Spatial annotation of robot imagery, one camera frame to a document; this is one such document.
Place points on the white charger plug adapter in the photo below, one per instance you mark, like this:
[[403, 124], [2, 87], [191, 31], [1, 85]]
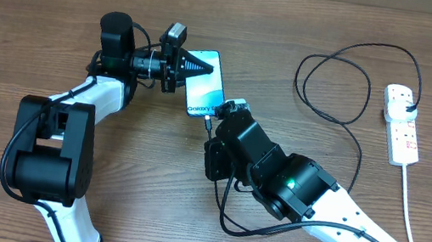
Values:
[[399, 110]]

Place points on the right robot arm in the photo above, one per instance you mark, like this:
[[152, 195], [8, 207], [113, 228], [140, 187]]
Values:
[[291, 187]]

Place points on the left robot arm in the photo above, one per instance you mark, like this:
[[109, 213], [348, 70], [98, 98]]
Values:
[[48, 162]]

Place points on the Samsung Galaxy smartphone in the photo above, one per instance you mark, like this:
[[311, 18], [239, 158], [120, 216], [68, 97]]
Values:
[[204, 93]]

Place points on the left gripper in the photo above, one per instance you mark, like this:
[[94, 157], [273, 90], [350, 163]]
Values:
[[177, 61]]

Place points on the white power strip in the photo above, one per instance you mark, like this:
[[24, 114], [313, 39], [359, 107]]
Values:
[[401, 136]]

